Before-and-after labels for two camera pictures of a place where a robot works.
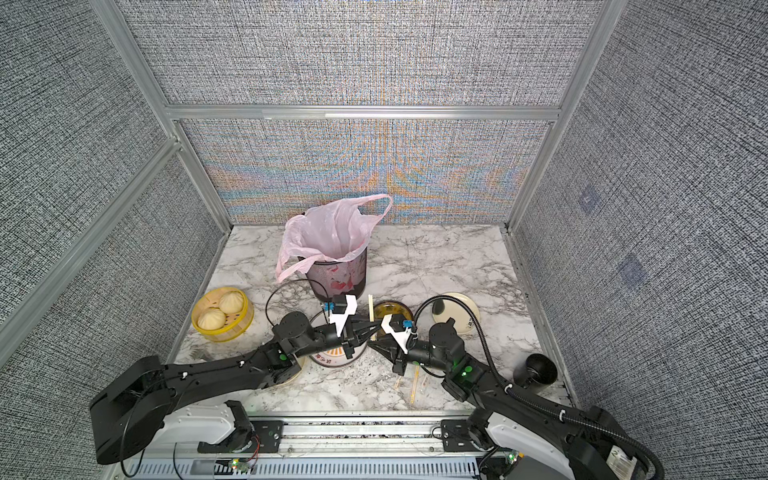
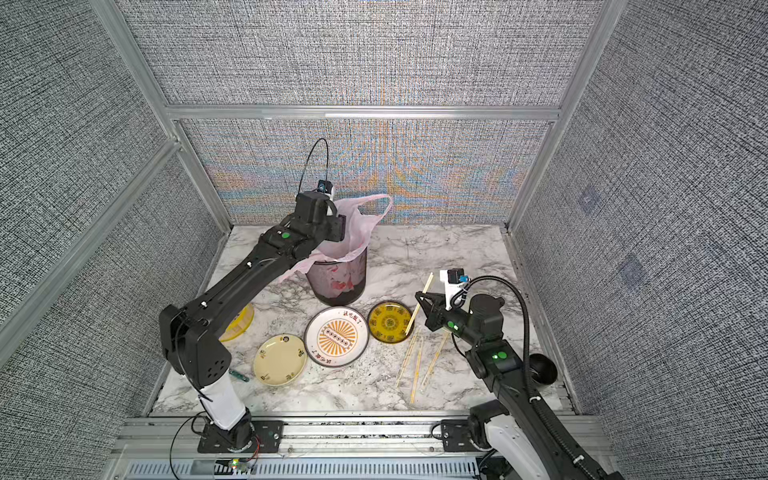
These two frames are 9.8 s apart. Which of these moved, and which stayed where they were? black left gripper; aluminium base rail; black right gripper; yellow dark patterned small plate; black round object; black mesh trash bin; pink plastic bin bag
Moved: black right gripper; black left gripper
Stayed: yellow dark patterned small plate; black round object; black mesh trash bin; pink plastic bin bag; aluminium base rail
